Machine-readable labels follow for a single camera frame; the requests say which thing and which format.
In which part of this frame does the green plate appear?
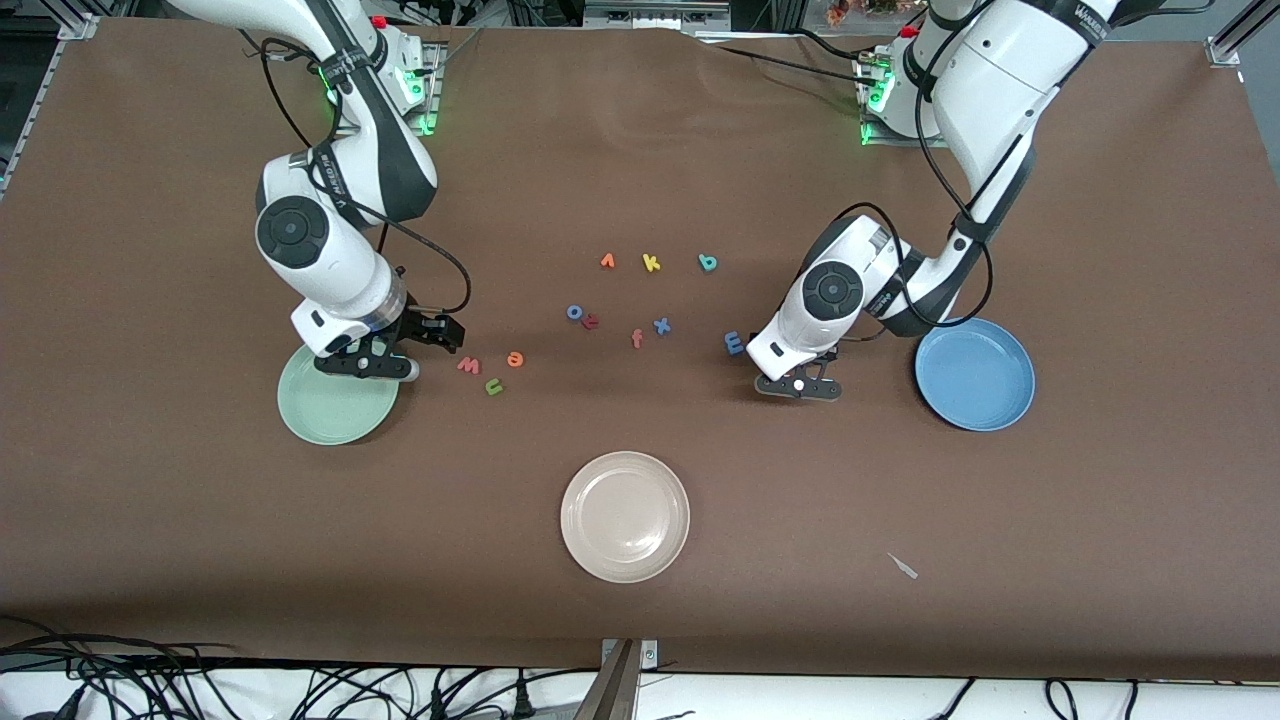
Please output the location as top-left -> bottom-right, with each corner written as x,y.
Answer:
277,345 -> 401,446

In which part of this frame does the blue plate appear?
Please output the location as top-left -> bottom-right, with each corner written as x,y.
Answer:
914,317 -> 1037,433

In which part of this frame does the beige plate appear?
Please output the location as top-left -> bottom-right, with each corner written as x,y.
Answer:
560,451 -> 691,584

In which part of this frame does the brown table cover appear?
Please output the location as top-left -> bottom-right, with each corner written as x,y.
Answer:
0,15 -> 1280,681

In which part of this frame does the aluminium corner profile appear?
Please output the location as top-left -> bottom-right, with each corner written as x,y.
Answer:
1205,0 -> 1280,69

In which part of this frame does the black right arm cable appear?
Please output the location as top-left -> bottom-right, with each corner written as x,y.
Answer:
260,38 -> 473,316

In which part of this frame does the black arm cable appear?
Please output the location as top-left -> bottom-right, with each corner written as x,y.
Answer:
260,38 -> 473,316
830,0 -> 1061,343

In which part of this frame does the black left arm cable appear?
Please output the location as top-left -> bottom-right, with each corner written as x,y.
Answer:
830,0 -> 1061,343

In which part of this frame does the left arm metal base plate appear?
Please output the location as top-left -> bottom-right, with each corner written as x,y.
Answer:
860,50 -> 946,149

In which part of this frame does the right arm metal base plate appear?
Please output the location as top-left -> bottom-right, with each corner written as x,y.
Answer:
395,40 -> 447,138

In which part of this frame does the black base cable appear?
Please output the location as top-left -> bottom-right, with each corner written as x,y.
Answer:
795,28 -> 881,66
700,40 -> 867,91

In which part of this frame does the black floor cable bundle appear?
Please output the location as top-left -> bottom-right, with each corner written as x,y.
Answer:
0,620 -> 601,720

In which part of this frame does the aluminium frame beam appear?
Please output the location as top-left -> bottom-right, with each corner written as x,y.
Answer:
585,0 -> 731,33

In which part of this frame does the grey metal mount bracket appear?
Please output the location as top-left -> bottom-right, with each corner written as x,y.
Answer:
575,638 -> 659,720

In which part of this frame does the aluminium table edge rail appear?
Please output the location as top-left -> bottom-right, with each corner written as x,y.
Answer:
0,15 -> 101,196

